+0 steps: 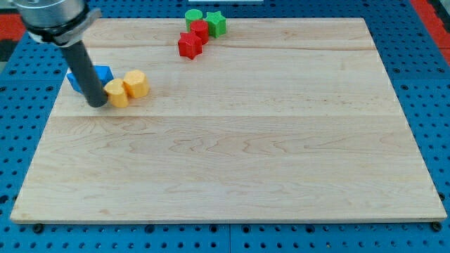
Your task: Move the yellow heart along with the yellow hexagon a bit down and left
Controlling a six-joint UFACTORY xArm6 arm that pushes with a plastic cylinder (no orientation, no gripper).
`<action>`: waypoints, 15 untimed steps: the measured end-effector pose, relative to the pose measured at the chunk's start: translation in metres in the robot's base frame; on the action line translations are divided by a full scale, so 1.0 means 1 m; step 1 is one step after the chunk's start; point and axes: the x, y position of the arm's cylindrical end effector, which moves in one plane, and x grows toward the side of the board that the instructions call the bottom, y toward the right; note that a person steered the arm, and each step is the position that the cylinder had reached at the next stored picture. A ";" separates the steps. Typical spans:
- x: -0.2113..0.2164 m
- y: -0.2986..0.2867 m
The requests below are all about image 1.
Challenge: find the red cylinder block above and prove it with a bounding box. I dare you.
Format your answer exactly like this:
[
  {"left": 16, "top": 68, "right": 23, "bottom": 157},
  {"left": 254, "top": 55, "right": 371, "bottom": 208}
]
[{"left": 190, "top": 20, "right": 209, "bottom": 45}]

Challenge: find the yellow hexagon block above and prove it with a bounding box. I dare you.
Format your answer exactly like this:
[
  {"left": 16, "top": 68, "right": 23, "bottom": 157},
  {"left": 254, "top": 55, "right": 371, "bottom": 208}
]
[{"left": 124, "top": 70, "right": 150, "bottom": 98}]

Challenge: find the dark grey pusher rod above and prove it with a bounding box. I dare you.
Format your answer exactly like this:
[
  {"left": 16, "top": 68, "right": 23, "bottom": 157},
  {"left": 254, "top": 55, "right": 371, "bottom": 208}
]
[{"left": 60, "top": 41, "right": 108, "bottom": 108}]

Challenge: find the red star block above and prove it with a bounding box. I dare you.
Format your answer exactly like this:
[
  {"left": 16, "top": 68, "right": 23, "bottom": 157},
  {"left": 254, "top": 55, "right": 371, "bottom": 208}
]
[{"left": 178, "top": 32, "right": 203, "bottom": 60}]

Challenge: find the green star block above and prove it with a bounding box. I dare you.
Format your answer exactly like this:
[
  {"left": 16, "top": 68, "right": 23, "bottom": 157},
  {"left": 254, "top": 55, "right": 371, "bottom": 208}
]
[{"left": 205, "top": 11, "right": 226, "bottom": 38}]

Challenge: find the yellow heart block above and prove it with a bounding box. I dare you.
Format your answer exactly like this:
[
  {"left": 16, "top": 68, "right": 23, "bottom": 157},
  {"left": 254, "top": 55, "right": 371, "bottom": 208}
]
[{"left": 103, "top": 78, "right": 129, "bottom": 108}]

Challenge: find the green cylinder block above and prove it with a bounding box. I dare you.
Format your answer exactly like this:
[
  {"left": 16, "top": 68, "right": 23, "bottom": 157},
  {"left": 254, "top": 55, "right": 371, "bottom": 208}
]
[{"left": 184, "top": 8, "right": 203, "bottom": 32}]

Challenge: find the blue block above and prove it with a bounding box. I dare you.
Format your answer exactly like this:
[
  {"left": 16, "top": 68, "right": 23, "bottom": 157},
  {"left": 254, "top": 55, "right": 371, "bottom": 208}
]
[{"left": 66, "top": 65, "right": 114, "bottom": 94}]

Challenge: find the wooden board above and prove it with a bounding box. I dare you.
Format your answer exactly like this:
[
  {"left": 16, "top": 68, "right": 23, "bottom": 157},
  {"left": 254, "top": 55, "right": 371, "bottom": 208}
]
[{"left": 11, "top": 18, "right": 447, "bottom": 224}]

